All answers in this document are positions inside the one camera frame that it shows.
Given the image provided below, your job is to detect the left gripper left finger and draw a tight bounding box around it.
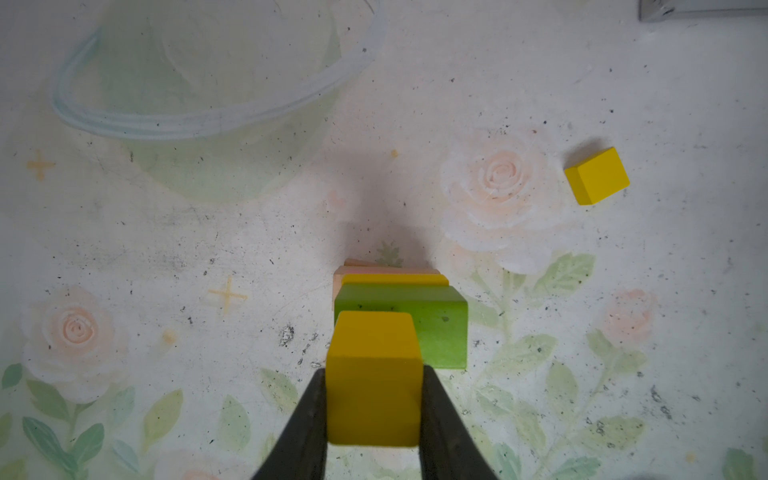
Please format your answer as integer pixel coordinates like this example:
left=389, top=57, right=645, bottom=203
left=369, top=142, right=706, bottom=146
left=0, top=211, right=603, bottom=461
left=251, top=368, right=328, bottom=480

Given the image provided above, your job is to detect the small yellow cube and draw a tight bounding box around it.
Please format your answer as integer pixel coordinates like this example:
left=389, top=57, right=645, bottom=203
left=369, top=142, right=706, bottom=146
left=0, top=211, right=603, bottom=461
left=564, top=148, right=630, bottom=206

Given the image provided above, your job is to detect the yellow rectangular block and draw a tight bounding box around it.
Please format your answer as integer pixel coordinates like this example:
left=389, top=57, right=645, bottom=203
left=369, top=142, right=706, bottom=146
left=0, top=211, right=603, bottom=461
left=341, top=273, right=450, bottom=286

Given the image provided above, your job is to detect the silver metal case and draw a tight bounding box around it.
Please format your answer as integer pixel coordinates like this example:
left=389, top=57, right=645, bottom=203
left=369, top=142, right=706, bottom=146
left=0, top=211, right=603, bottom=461
left=638, top=0, right=767, bottom=23

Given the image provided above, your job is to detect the green rectangular block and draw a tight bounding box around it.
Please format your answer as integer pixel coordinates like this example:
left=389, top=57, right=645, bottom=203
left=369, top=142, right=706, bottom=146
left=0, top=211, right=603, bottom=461
left=334, top=284, right=469, bottom=370

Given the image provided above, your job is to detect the pink rectangular block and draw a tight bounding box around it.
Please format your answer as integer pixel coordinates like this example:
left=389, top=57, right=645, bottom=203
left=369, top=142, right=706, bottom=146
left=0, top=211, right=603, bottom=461
left=332, top=266, right=442, bottom=299

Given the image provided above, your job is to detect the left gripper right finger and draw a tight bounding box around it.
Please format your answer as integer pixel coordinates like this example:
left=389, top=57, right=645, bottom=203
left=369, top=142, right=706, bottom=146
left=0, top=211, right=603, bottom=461
left=418, top=365, right=498, bottom=480

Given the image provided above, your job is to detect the natural wood block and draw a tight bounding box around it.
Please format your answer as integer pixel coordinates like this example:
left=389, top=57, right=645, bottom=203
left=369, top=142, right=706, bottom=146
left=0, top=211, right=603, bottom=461
left=343, top=258, right=378, bottom=267

